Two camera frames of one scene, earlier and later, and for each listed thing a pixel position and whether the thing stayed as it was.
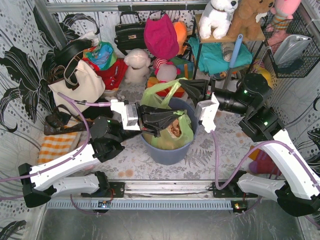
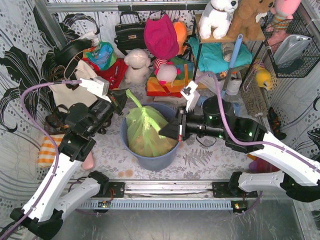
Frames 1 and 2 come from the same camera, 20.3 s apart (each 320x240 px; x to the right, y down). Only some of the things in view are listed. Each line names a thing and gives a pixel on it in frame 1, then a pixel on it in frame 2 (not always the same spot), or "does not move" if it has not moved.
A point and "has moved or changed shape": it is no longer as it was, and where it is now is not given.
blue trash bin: x=181 y=155 -> x=148 y=163
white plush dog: x=216 y=18 does not move
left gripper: x=141 y=120 -> x=114 y=100
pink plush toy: x=283 y=10 does not move
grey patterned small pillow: x=227 y=49 does not move
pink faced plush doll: x=165 y=71 does not move
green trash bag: x=160 y=95 has moved or changed shape
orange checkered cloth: x=55 y=147 does not move
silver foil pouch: x=290 y=48 does not move
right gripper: x=208 y=90 -> x=181 y=127
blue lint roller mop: x=234 y=58 does not move
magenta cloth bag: x=161 y=36 does not move
